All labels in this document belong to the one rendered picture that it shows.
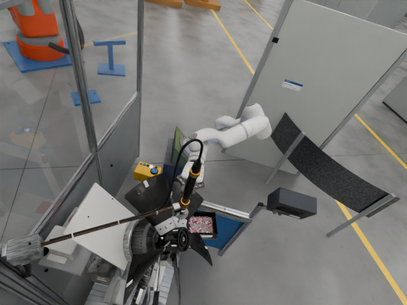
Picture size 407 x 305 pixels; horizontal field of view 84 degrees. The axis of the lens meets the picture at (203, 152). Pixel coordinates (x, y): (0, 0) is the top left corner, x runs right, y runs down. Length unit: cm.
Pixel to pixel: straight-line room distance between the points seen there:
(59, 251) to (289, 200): 135
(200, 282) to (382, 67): 266
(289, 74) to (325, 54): 35
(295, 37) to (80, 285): 289
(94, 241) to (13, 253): 30
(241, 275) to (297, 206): 124
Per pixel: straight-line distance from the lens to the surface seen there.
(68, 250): 152
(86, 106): 151
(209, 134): 110
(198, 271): 249
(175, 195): 138
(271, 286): 271
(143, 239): 126
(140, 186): 112
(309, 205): 164
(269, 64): 258
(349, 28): 258
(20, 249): 107
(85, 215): 117
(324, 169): 273
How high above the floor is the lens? 236
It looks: 46 degrees down
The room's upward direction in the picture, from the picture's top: 19 degrees clockwise
